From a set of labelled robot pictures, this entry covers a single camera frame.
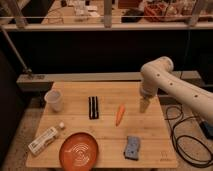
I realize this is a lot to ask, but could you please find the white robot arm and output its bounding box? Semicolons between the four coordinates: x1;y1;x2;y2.
140;56;213;125

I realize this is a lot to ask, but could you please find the orange carrot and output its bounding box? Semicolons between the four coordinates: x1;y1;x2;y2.
115;104;125;126

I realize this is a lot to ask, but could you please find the blue grey sponge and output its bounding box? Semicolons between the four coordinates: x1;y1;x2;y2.
124;136;140;160

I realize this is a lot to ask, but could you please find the black ridged rectangular block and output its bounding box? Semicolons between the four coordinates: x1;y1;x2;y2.
88;96;99;119

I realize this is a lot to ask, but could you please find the black power adapter box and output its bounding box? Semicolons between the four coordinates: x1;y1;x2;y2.
200;121;213;140

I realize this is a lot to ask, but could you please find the orange patterned plate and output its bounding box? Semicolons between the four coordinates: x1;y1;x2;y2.
59;132;99;171

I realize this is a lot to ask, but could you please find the translucent plastic cup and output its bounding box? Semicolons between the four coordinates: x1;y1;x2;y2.
44;90;63;112

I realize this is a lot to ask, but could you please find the diagonal metal support rod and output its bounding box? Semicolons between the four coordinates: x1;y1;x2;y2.
0;26;33;79

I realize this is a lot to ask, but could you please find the black power cable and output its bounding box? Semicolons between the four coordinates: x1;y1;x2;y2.
165;104;213;169

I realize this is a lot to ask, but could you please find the grey metal rail beam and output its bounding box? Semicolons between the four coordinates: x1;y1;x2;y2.
16;70;204;92

